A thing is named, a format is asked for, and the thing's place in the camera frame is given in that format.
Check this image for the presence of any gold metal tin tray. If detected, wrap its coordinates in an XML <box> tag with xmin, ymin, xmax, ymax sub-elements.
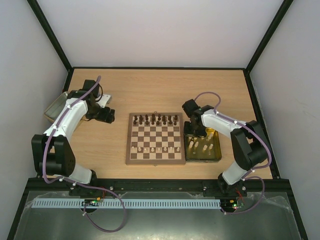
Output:
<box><xmin>184</xmin><ymin>128</ymin><xmax>222</xmax><ymax>163</ymax></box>

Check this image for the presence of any wooden chess board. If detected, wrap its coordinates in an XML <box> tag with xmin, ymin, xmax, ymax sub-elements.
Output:
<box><xmin>125</xmin><ymin>112</ymin><xmax>186</xmax><ymax>165</ymax></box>

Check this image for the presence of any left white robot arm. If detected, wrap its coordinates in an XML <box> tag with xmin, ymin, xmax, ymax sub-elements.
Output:
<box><xmin>31</xmin><ymin>76</ymin><xmax>115</xmax><ymax>185</ymax></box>

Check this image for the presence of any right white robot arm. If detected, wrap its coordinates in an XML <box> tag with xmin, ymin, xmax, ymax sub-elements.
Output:
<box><xmin>182</xmin><ymin>99</ymin><xmax>272</xmax><ymax>196</ymax></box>

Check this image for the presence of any silver metal tin lid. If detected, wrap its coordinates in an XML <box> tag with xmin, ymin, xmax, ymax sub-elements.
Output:
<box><xmin>43</xmin><ymin>91</ymin><xmax>69</xmax><ymax>123</ymax></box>

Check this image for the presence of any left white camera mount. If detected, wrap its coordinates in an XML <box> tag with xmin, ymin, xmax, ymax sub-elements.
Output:
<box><xmin>97</xmin><ymin>94</ymin><xmax>112</xmax><ymax>108</ymax></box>

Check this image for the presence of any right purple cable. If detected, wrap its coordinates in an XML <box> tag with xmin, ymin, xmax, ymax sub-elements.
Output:
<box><xmin>194</xmin><ymin>91</ymin><xmax>273</xmax><ymax>215</ymax></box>

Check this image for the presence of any purple cable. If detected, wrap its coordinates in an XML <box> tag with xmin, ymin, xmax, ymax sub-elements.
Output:
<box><xmin>194</xmin><ymin>91</ymin><xmax>273</xmax><ymax>215</ymax></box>
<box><xmin>41</xmin><ymin>75</ymin><xmax>128</xmax><ymax>233</ymax></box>

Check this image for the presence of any left black frame post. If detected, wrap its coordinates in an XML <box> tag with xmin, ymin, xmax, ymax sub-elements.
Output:
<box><xmin>26</xmin><ymin>0</ymin><xmax>73</xmax><ymax>73</ymax></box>

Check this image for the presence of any black frame post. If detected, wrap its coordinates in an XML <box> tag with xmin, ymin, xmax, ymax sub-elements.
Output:
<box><xmin>244</xmin><ymin>0</ymin><xmax>295</xmax><ymax>73</ymax></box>
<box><xmin>26</xmin><ymin>0</ymin><xmax>73</xmax><ymax>73</ymax></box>

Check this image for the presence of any grey slotted cable duct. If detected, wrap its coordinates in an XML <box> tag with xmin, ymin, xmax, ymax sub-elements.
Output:
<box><xmin>31</xmin><ymin>198</ymin><xmax>221</xmax><ymax>210</ymax></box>

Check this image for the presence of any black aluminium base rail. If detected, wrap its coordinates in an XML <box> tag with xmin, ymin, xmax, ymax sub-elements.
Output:
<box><xmin>24</xmin><ymin>177</ymin><xmax>291</xmax><ymax>198</ymax></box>

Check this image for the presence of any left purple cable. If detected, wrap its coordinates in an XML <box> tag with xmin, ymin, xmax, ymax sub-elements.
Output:
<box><xmin>41</xmin><ymin>75</ymin><xmax>128</xmax><ymax>233</ymax></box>

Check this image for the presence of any right black frame post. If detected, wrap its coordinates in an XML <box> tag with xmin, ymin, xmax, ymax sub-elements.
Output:
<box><xmin>244</xmin><ymin>0</ymin><xmax>295</xmax><ymax>73</ymax></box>

